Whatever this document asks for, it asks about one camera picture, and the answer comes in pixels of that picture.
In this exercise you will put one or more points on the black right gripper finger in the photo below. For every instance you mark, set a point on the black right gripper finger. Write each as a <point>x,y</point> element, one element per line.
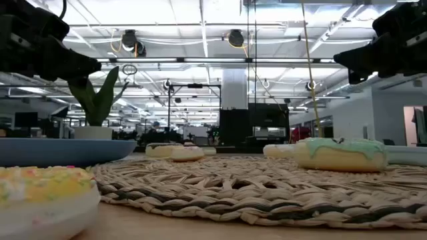
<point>373,60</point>
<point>405,20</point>

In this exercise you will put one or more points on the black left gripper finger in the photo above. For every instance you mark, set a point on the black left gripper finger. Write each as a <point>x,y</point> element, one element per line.
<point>66,65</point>
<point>30,18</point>

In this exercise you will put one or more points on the large mint chocolate-drizzled donut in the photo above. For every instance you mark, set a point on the large mint chocolate-drizzled donut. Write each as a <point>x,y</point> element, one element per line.
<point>340,156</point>

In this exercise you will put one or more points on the large chocolate white-drizzled donut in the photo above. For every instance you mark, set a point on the large chocolate white-drizzled donut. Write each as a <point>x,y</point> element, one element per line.
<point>158,150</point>

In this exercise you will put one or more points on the large white blue-drizzled donut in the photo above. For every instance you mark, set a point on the large white blue-drizzled donut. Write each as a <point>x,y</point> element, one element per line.
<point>277,151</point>

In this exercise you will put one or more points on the small orange-yellow sprinkled donut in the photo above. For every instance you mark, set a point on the small orange-yellow sprinkled donut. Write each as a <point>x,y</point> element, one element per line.
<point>43,200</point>

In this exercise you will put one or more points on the small white colourful-sprinkled donut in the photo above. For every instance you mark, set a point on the small white colourful-sprinkled donut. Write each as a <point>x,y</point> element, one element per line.
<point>187,154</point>

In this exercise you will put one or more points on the green leafy plant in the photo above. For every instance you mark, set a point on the green leafy plant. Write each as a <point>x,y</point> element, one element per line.
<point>100,103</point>

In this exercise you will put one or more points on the black monitor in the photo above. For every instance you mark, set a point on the black monitor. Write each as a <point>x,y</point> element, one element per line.
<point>26,119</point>

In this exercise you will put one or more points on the white plant pot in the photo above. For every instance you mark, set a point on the white plant pot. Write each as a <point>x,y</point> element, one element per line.
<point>92,132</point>

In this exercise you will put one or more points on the dark blue plate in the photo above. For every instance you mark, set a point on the dark blue plate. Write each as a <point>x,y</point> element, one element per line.
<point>60,151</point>

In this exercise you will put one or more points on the light blue plate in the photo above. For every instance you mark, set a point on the light blue plate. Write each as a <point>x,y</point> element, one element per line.
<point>407,155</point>

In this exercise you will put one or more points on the red object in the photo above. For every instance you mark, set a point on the red object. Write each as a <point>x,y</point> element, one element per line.
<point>301,133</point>

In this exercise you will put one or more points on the person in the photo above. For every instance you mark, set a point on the person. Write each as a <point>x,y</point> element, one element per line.
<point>155,126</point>

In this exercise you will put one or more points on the black cabinet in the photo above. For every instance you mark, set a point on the black cabinet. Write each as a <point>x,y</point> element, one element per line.
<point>263,123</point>

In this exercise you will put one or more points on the round woven straw placemat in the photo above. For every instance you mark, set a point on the round woven straw placemat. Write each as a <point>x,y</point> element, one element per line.
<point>250,193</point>

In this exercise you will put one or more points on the black gantry frame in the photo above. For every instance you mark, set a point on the black gantry frame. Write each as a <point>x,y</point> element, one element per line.
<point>195,85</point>

